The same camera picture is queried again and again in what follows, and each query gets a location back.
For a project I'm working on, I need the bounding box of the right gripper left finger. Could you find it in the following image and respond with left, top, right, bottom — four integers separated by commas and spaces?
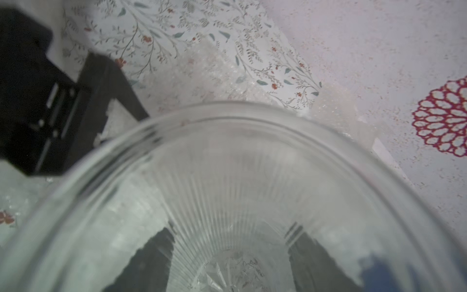
103, 228, 175, 292

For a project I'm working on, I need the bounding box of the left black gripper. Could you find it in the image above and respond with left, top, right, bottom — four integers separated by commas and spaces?
1, 9, 149, 176

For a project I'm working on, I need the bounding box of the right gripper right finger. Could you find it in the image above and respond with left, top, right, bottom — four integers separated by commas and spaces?
288, 233, 362, 292

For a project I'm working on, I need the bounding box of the clear glass vase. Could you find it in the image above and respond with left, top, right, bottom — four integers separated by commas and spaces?
1, 102, 467, 292

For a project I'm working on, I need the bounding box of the blue tape dispenser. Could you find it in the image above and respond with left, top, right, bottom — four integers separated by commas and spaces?
359, 255, 422, 292

